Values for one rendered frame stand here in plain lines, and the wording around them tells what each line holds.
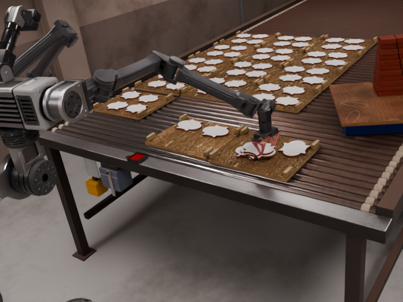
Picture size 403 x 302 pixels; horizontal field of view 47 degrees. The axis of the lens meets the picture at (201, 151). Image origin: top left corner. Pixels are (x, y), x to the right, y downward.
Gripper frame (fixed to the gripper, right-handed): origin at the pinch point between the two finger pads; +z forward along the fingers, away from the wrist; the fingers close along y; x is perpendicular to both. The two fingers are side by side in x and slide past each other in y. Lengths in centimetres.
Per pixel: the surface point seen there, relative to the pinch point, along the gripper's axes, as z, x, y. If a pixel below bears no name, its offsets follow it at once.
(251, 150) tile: 0.6, -5.9, 4.1
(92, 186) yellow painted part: 28, -94, 38
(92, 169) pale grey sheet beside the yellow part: 18, -94, 35
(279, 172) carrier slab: 4.8, 12.0, 8.9
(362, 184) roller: 7.3, 44.1, -2.1
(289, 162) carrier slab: 4.9, 11.2, -0.7
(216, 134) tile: 3.3, -35.6, -6.3
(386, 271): 72, 47, -27
